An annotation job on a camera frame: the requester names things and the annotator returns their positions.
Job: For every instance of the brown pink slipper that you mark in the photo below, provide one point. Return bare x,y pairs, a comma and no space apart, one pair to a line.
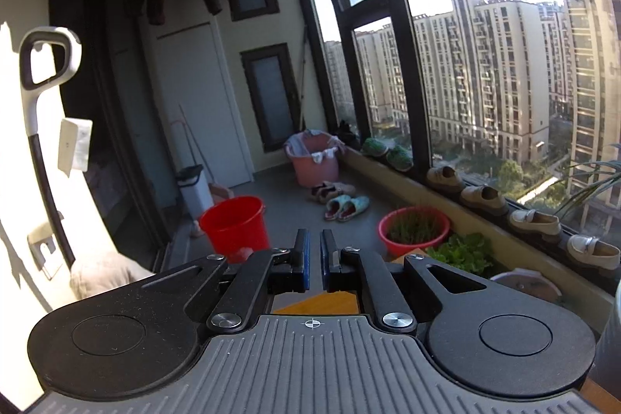
342,188
320,192

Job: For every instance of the white door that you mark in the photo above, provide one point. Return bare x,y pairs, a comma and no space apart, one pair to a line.
203,103

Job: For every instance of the beige shoe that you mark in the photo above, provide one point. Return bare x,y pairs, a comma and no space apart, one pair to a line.
444,179
485,199

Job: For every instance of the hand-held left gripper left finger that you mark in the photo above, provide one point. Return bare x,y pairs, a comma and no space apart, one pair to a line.
306,263

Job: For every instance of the thin mop pole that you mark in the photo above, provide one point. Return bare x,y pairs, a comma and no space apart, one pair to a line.
175,122

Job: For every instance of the pink plastic bucket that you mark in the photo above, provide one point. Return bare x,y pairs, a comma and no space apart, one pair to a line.
315,166

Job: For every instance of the teal fluffy slipper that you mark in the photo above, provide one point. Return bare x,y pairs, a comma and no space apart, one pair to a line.
356,206
335,208

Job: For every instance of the pink basin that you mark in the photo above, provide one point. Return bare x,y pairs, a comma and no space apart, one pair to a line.
220,192

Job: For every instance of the clear wall socket cover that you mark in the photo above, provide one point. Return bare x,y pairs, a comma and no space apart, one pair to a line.
41,244

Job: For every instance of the white loafer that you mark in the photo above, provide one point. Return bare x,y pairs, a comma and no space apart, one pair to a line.
533,225
594,251

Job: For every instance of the white cloth in bucket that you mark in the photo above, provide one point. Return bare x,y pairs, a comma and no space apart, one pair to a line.
318,156

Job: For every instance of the green leafy plant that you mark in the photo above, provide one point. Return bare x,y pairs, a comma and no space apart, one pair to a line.
461,251

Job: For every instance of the red plastic bucket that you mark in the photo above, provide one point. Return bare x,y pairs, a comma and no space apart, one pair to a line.
233,225

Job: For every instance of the dark cloth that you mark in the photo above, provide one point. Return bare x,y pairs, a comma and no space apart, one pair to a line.
347,131

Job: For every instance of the beige towel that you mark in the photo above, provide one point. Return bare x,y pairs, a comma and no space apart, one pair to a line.
106,273

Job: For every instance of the red basin with grass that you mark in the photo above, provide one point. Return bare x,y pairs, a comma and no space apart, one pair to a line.
412,229

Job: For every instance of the white wall paper sheet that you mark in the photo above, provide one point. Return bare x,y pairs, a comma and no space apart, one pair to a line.
73,145

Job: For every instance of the grey round pot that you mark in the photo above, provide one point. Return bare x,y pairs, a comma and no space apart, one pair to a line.
526,285

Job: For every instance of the white pedal trash bin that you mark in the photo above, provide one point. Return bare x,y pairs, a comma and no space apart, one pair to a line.
194,191

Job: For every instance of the white black floor washer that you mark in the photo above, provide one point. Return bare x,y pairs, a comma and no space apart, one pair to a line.
30,113

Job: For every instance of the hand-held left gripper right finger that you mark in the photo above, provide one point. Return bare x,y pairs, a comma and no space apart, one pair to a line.
325,268

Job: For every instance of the green slipper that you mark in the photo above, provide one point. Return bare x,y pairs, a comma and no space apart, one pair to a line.
400,158
374,147

